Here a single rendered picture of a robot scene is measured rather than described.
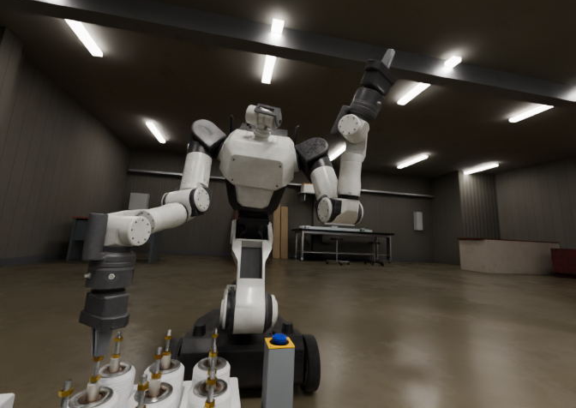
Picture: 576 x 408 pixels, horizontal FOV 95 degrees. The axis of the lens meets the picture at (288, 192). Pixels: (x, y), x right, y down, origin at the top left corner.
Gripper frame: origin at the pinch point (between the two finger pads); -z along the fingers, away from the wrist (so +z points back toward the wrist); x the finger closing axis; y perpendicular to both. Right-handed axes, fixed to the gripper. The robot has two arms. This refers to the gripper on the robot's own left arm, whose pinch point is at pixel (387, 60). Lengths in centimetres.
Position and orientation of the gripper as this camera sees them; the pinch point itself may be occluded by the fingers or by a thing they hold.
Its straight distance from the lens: 94.6
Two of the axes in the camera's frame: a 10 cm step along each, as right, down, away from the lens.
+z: -4.1, 9.0, 1.3
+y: -5.3, -3.5, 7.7
